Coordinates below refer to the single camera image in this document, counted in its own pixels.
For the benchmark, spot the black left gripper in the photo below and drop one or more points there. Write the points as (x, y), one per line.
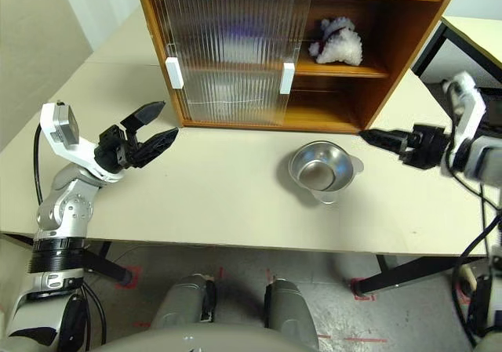
(117, 152)

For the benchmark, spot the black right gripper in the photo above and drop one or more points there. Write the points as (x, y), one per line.
(425, 146)

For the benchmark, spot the ribbed clear sliding cabinet door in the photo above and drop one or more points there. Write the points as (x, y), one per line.
(303, 22)
(157, 34)

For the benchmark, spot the white plush snowman toy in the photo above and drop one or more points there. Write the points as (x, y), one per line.
(339, 44)

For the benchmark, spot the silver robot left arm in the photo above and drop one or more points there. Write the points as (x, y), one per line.
(64, 207)

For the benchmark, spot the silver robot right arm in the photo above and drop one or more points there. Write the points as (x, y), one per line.
(488, 160)

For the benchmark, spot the black metal table leg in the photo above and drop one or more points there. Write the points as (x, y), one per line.
(106, 267)
(408, 275)

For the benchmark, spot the grey robot left thigh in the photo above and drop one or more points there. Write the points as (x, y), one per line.
(180, 301)

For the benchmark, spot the grey robot thigh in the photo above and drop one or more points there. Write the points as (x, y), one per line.
(290, 309)
(180, 301)

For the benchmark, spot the grey robot right thigh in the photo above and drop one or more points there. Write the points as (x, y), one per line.
(290, 309)

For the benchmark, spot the grey robot torso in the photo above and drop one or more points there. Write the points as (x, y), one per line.
(196, 340)

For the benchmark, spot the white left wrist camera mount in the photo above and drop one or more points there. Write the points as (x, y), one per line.
(64, 132)

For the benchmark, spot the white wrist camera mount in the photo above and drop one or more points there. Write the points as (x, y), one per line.
(468, 105)
(64, 132)

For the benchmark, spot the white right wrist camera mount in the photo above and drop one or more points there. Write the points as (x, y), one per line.
(468, 105)

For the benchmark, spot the beige side table black frame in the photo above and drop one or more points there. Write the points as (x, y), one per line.
(474, 34)

